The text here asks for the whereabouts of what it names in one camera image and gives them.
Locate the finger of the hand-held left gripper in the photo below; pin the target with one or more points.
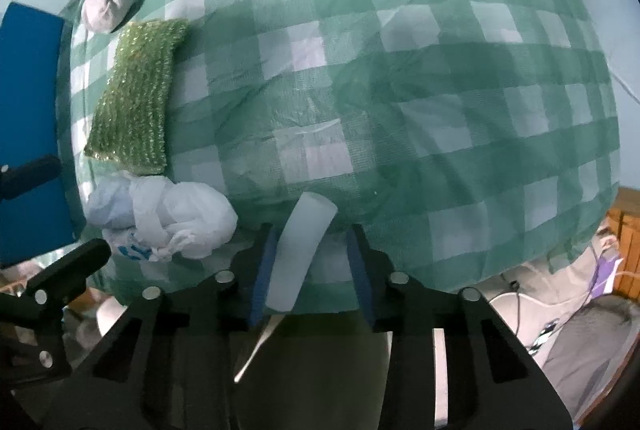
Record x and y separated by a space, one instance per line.
70 262
30 177

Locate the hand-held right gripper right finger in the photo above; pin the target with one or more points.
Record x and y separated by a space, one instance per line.
361 275

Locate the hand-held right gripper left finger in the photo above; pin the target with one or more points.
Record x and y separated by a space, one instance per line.
261 280

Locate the white foam strip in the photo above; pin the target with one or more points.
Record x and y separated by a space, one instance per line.
300 250

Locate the open cardboard box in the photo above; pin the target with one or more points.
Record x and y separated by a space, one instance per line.
30 110

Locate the white knotted plastic bag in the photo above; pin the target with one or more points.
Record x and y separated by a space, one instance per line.
160 220

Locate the green knitted scrubber cloth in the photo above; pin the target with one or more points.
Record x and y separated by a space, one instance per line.
135 100

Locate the green checked tablecloth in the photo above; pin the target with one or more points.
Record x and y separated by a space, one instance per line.
400 110

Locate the grey rolled sock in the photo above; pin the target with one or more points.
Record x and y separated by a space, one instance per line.
112 2

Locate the grey cloth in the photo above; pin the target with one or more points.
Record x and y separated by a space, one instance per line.
590 345

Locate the purple object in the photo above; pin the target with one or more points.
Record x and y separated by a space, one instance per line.
607 271

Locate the wooden crate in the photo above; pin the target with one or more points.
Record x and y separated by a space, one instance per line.
622 220

